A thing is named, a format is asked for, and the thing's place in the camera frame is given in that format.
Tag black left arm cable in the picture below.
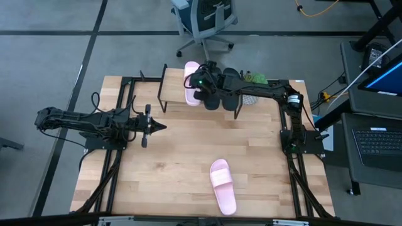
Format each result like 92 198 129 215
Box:
90 92 136 116

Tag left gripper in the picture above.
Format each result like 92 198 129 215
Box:
136 104 168 149

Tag black desk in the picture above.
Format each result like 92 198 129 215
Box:
342 112 402 196
340 40 402 122

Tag grey office chair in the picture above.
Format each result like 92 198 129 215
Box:
171 0 239 70

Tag black power adapter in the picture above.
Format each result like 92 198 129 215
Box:
361 42 390 75

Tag white cable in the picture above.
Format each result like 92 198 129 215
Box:
326 38 402 109

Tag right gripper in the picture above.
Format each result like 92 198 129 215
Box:
187 60 225 102

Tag yellow cable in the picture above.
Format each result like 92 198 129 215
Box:
294 0 340 18

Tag white triangle pattern plant pot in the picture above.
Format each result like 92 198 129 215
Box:
241 94 260 106

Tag black metal stand leg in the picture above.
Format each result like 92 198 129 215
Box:
350 0 402 53

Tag pink slide sandal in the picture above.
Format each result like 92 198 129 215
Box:
209 158 237 216
183 61 202 107

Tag black aluminium table frame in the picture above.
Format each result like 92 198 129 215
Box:
70 71 335 220

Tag black furniture foot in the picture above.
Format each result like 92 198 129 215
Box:
0 136 25 152

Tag black laptop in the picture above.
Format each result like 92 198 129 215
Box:
351 127 402 172

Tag monitor with blue screen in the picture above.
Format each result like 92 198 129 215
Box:
357 53 402 97

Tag silver metal bracket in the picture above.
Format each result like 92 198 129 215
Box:
97 215 136 226
271 218 310 226

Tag wooden shelf black metal legs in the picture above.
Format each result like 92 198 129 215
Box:
156 63 244 120

